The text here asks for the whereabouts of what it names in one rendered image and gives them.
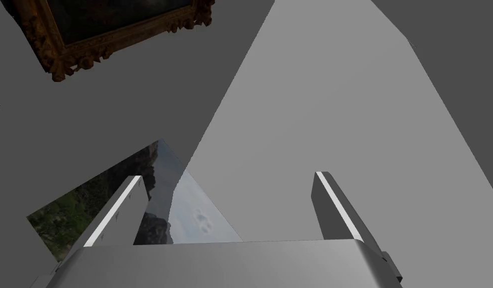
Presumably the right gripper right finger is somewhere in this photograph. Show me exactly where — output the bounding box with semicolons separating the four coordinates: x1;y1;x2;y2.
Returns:
310;171;384;255

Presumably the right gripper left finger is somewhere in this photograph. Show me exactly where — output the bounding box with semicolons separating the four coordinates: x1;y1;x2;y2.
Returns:
82;175;150;248

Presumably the gold framed dark painting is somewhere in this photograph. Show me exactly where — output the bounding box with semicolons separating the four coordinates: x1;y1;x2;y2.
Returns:
0;0;216;83

